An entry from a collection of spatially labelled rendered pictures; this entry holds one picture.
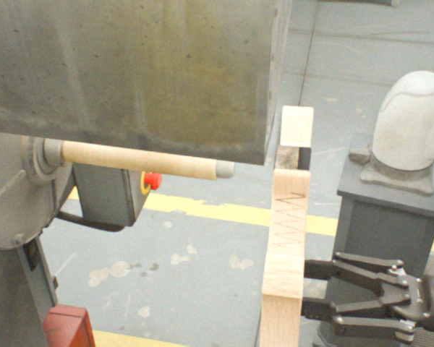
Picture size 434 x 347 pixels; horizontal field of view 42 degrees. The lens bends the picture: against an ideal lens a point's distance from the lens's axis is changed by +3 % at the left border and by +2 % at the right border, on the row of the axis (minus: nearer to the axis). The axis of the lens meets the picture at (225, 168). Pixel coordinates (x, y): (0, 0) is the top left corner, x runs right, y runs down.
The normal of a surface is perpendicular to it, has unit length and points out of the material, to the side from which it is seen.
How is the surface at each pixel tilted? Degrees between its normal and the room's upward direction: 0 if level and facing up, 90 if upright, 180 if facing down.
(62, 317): 0
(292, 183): 84
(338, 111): 0
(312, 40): 0
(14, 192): 92
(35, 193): 96
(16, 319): 90
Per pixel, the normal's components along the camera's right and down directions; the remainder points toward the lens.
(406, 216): -0.32, 0.60
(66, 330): 0.00, -0.77
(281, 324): -0.15, 0.47
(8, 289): 0.98, 0.13
